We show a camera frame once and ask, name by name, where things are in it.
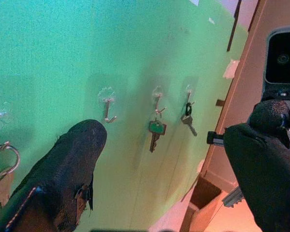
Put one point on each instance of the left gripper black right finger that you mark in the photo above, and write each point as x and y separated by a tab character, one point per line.
268	183

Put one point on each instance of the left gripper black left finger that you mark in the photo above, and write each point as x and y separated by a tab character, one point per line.
62	169

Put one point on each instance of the silver toothed key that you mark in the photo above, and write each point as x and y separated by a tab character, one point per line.
233	198

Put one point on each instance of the brown leather key tag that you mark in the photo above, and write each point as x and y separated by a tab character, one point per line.
2	188

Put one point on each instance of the brown cardboard box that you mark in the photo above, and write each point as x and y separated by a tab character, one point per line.
202	200

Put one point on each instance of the small white tape piece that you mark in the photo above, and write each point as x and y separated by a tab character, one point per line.
211	20

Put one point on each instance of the green-headed key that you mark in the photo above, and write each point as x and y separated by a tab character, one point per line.
157	128

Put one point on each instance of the green board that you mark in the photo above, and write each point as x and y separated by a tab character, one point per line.
62	48

